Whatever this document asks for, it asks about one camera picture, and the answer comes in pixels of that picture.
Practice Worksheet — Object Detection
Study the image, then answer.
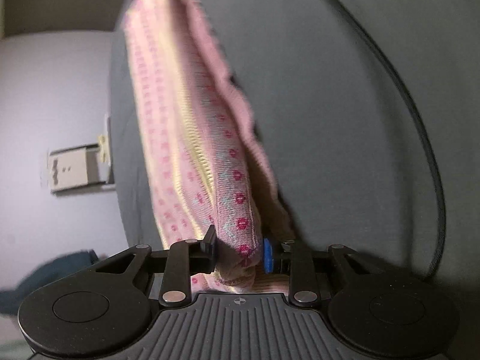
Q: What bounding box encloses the pink striped knit sweater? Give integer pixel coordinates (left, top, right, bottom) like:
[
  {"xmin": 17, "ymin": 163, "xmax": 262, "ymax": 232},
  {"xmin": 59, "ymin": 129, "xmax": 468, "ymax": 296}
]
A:
[{"xmin": 123, "ymin": 0, "xmax": 293, "ymax": 293}]

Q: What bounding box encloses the dark grey bed sheet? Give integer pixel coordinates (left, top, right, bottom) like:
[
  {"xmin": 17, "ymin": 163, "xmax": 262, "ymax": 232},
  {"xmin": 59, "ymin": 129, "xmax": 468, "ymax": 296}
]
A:
[{"xmin": 108, "ymin": 0, "xmax": 480, "ymax": 293}]

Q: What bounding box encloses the white black-framed chair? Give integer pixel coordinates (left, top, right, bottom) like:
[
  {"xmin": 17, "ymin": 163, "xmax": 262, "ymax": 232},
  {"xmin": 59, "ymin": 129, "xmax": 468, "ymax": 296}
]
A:
[{"xmin": 46, "ymin": 134, "xmax": 114, "ymax": 194}]

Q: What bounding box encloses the dark blue hanging jacket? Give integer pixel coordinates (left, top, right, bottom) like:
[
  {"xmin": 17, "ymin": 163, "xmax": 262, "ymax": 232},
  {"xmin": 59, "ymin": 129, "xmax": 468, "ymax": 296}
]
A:
[{"xmin": 1, "ymin": 250, "xmax": 100, "ymax": 316}]

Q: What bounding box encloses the grey door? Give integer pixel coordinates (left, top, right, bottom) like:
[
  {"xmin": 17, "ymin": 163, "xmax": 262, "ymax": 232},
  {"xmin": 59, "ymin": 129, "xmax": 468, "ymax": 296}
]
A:
[{"xmin": 1, "ymin": 0, "xmax": 124, "ymax": 38}]

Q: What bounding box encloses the thick black cable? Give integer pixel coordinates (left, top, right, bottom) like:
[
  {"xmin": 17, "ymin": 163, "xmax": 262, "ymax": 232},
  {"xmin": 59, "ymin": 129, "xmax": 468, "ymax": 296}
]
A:
[{"xmin": 309, "ymin": 0, "xmax": 449, "ymax": 280}]

